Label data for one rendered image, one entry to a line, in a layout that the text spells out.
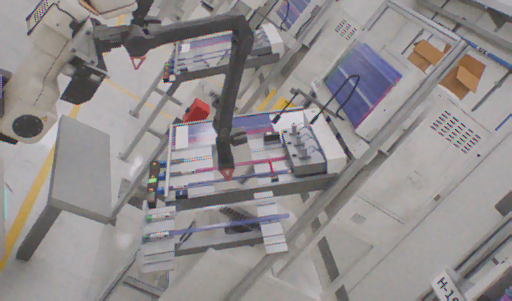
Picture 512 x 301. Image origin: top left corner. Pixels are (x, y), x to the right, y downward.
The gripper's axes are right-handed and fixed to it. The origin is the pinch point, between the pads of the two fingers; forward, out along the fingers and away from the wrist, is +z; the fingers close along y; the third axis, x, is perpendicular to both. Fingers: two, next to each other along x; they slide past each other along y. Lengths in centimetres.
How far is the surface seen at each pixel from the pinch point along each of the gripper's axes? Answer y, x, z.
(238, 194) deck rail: -9.9, -3.1, 2.1
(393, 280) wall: 70, -103, 149
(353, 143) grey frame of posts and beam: -9, -51, -12
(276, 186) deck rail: -10.0, -18.8, 1.1
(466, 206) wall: 72, -153, 96
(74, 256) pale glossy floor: 23, 82, 46
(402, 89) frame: -12, -70, -34
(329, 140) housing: 7.0, -45.5, -6.7
